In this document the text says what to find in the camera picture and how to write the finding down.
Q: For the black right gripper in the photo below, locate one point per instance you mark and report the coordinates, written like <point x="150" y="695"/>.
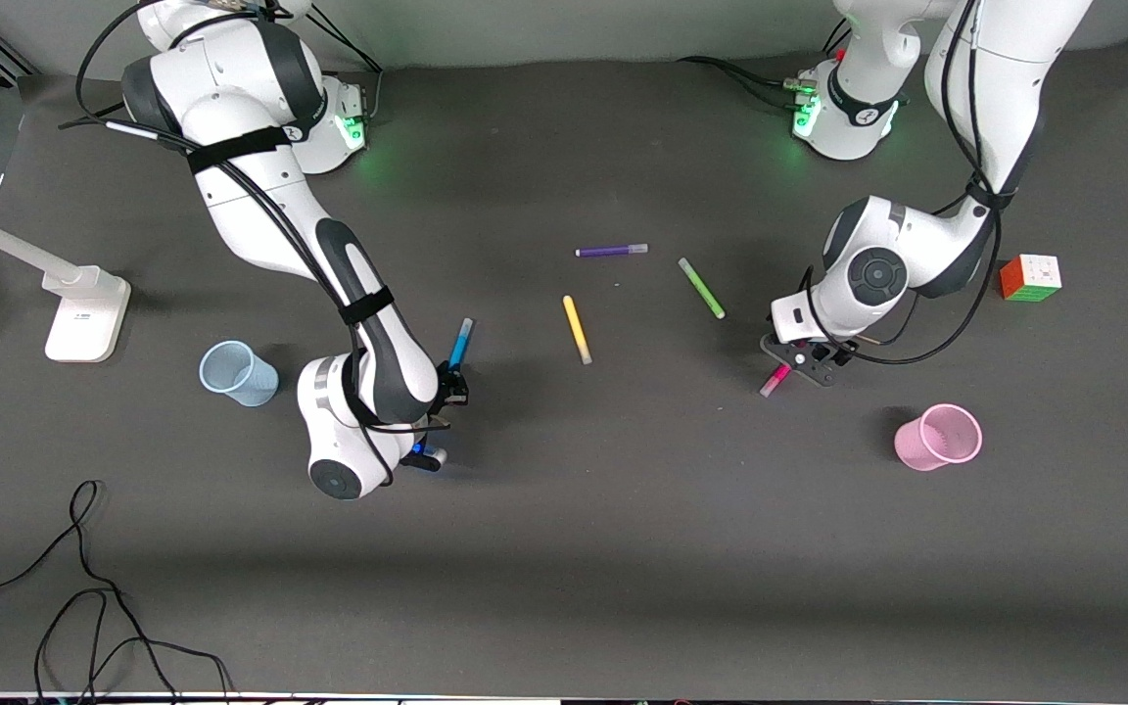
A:
<point x="452" y="386"/>

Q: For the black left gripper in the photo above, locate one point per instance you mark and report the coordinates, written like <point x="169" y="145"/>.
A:
<point x="842" y="356"/>

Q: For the blue marker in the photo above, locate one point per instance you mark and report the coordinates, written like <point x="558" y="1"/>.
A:
<point x="461" y="343"/>

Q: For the pink marker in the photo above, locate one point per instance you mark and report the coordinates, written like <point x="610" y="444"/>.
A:
<point x="773" y="382"/>

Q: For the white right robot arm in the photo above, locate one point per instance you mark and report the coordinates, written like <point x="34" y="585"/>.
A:
<point x="251" y="196"/>

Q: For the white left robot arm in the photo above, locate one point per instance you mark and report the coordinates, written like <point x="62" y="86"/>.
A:
<point x="916" y="255"/>

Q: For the translucent pink cup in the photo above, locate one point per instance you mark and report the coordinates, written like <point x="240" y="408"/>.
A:
<point x="912" y="446"/>

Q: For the green marker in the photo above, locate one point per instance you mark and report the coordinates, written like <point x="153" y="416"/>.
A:
<point x="701" y="288"/>

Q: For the yellow marker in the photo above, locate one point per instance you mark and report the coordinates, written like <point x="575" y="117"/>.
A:
<point x="576" y="328"/>

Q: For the dark grey table mat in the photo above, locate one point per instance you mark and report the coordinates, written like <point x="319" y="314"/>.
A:
<point x="564" y="539"/>

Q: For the translucent blue cup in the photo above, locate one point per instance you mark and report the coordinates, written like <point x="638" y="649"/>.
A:
<point x="256" y="387"/>

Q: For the purple marker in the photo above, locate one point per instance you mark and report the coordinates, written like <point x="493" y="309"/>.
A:
<point x="608" y="251"/>

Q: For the colourful puzzle cube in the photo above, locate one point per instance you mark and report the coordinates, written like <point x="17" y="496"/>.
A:
<point x="1032" y="279"/>

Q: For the white stand with base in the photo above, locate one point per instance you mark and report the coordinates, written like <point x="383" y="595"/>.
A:
<point x="84" y="318"/>

